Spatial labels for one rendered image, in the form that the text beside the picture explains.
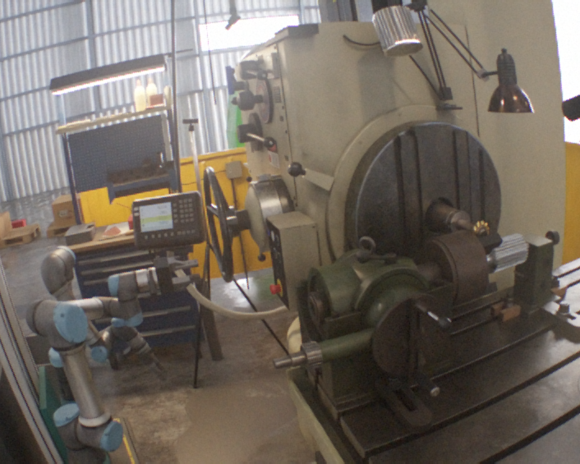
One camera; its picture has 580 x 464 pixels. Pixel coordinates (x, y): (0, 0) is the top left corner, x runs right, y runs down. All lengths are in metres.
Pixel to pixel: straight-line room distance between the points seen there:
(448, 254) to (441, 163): 0.35
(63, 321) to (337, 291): 0.75
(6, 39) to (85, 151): 12.32
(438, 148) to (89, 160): 2.61
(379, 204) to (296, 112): 0.34
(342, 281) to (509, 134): 0.97
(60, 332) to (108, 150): 2.26
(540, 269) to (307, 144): 0.79
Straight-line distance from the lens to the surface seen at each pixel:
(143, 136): 3.43
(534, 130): 1.88
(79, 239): 3.19
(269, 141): 1.45
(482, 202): 1.58
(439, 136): 1.43
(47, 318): 1.40
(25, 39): 15.37
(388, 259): 1.10
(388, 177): 1.36
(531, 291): 1.48
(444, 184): 1.45
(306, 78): 1.37
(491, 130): 1.72
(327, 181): 1.36
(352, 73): 1.42
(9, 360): 1.68
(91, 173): 3.51
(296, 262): 1.32
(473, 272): 1.20
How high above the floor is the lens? 1.69
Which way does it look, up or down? 15 degrees down
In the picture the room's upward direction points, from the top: 7 degrees counter-clockwise
